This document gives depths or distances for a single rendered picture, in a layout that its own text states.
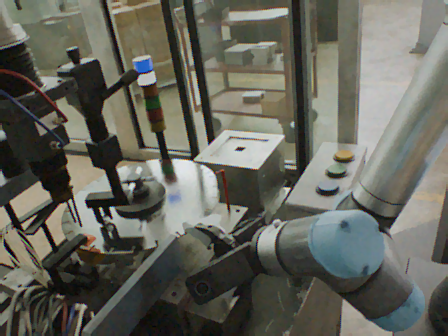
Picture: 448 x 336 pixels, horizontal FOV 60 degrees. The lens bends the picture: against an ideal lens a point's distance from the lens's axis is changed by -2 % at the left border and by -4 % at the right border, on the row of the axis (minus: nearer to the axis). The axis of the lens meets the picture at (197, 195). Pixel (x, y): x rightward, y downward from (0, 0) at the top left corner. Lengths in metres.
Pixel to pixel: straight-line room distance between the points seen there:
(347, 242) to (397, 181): 0.16
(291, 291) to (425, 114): 0.46
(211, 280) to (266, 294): 0.28
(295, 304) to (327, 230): 0.39
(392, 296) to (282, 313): 0.33
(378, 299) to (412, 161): 0.18
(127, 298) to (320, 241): 0.27
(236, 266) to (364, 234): 0.20
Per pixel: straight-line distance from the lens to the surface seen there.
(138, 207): 0.78
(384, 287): 0.52
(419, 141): 0.55
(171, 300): 0.73
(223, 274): 0.58
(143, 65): 1.00
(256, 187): 0.98
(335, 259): 0.45
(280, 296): 0.84
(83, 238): 0.71
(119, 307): 0.55
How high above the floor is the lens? 1.37
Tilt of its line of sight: 32 degrees down
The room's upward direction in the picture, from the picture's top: 12 degrees counter-clockwise
